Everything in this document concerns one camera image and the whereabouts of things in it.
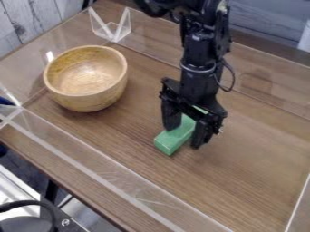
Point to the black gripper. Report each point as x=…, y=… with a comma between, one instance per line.
x=190, y=93

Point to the white object at right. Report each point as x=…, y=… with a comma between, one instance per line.
x=304, y=45

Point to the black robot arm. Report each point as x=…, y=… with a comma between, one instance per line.
x=204, y=21

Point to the blue object at left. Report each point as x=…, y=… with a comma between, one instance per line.
x=5, y=101

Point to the green rectangular block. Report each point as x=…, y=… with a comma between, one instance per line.
x=169, y=141

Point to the light wooden bowl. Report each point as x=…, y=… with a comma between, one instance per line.
x=86, y=78

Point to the grey metal bracket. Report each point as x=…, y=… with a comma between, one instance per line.
x=66, y=224

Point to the black table leg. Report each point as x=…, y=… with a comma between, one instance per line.
x=51, y=191

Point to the clear acrylic corner bracket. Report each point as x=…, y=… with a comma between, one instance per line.
x=110, y=31

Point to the clear acrylic front barrier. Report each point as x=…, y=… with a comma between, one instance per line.
x=128, y=199

